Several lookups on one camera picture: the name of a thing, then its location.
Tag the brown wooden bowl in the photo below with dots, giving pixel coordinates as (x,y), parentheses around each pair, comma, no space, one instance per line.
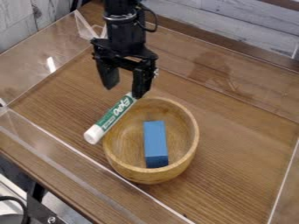
(123,142)

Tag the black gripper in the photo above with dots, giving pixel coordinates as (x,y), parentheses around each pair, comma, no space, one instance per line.
(123,51)

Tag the green Expo marker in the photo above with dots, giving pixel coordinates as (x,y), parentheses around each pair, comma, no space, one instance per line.
(102,126)

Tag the blue rectangular block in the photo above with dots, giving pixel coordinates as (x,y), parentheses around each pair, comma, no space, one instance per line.
(155,144)

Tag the black metal stand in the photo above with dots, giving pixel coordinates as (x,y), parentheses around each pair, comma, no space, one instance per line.
(47,209)

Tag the clear acrylic corner bracket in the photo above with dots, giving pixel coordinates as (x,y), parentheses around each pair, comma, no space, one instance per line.
(90,32)

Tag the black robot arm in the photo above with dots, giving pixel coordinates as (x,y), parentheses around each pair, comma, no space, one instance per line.
(123,10)

